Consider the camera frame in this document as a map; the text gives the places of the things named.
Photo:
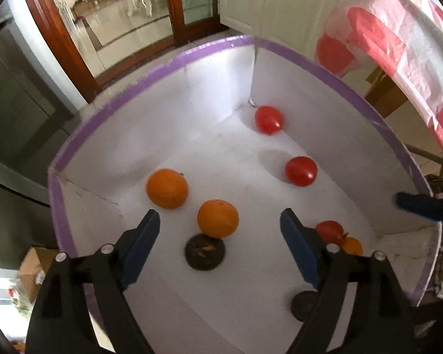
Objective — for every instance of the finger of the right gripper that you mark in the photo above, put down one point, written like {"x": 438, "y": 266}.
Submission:
{"x": 421, "y": 205}

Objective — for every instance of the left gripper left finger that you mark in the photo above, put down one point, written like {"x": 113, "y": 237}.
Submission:
{"x": 60, "y": 321}

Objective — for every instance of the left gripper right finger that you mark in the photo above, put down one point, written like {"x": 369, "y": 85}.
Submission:
{"x": 380, "y": 319}

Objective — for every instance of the dark passion fruit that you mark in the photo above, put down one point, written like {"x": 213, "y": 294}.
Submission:
{"x": 303, "y": 304}
{"x": 204, "y": 253}

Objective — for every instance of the small orange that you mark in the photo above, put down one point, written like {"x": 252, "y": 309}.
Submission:
{"x": 351, "y": 245}

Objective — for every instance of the small red tomato back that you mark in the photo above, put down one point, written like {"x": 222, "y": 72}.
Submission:
{"x": 331, "y": 232}

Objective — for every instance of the small red tomato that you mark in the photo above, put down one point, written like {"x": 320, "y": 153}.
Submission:
{"x": 301, "y": 171}
{"x": 331, "y": 232}

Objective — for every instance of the lone orange mandarin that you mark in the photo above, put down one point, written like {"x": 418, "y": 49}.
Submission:
{"x": 167, "y": 189}

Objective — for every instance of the large orange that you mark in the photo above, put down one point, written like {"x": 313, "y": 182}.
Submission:
{"x": 217, "y": 218}

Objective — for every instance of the large red tomato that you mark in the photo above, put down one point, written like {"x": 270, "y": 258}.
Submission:
{"x": 268, "y": 120}

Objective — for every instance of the white kitchen cabinet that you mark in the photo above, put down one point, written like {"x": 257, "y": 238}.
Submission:
{"x": 296, "y": 24}

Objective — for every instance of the cardboard box on floor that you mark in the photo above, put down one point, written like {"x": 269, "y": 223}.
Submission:
{"x": 33, "y": 269}

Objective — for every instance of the red white checkered tablecloth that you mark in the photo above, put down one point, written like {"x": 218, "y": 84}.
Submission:
{"x": 403, "y": 37}

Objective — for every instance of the white box purple rim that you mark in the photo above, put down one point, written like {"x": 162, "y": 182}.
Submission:
{"x": 195, "y": 115}

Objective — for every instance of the red wooden door frame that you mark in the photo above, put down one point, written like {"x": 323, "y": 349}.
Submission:
{"x": 58, "y": 39}

